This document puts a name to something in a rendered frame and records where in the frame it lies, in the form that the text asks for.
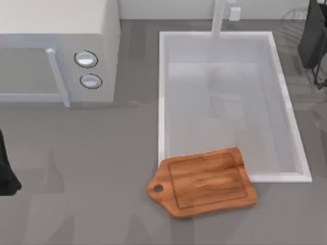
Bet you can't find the white sink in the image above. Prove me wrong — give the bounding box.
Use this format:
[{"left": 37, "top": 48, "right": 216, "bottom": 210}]
[{"left": 157, "top": 31, "right": 313, "bottom": 183}]

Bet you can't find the wooden cutting board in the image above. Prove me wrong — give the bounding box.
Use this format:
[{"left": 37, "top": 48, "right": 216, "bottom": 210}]
[{"left": 147, "top": 146, "right": 258, "bottom": 219}]

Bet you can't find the small microwave knob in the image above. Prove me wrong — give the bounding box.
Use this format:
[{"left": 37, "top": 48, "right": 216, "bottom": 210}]
[{"left": 79, "top": 73, "right": 103, "bottom": 90}]

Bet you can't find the large microwave knob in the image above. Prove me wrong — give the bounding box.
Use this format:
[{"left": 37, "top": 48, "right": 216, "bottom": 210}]
[{"left": 74, "top": 50, "right": 99, "bottom": 69}]

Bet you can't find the tall white tap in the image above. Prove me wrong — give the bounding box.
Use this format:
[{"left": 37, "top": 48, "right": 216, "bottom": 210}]
[{"left": 211, "top": 0, "right": 237, "bottom": 39}]

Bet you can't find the pale microwave oven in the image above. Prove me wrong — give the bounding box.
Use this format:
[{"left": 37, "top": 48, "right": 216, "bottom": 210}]
[{"left": 0, "top": 0, "right": 121, "bottom": 108}]

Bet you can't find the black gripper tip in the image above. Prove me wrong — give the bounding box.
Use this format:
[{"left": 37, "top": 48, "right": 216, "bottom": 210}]
[{"left": 0, "top": 129, "right": 22, "bottom": 197}]

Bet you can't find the black folding chair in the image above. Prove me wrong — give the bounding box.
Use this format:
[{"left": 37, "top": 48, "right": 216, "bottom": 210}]
[{"left": 298, "top": 0, "right": 327, "bottom": 90}]

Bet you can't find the microwave door handle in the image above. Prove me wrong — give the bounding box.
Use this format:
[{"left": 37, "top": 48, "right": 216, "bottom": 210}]
[{"left": 45, "top": 47, "right": 71, "bottom": 108}]

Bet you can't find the white wall socket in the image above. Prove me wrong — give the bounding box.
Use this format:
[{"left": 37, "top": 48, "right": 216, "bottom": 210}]
[{"left": 229, "top": 7, "right": 241, "bottom": 21}]

